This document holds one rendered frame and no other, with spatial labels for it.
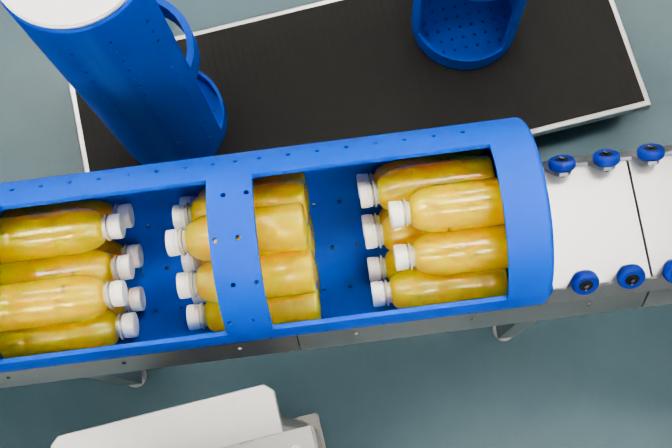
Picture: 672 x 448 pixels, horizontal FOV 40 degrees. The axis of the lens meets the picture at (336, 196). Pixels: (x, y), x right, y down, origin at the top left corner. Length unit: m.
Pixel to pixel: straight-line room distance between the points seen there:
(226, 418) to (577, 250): 0.65
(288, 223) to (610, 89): 1.42
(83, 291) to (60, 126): 1.40
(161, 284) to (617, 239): 0.77
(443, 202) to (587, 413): 1.30
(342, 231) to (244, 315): 0.30
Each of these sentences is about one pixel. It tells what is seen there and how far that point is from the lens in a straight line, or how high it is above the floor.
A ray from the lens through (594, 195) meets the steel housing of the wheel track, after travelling 1.62.
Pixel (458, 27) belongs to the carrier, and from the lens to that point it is 2.54.
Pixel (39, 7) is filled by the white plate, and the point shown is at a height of 1.04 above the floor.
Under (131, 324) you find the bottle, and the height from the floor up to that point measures 1.08.
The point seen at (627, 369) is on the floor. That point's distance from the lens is 2.54.
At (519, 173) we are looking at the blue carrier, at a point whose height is 1.23.
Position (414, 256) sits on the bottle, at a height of 1.13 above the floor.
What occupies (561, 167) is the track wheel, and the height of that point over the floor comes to 0.98.
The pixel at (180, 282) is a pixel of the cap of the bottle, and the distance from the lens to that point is 1.37.
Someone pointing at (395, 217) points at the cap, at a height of 1.17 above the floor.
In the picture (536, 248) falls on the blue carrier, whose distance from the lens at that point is 1.28.
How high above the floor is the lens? 2.45
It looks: 75 degrees down
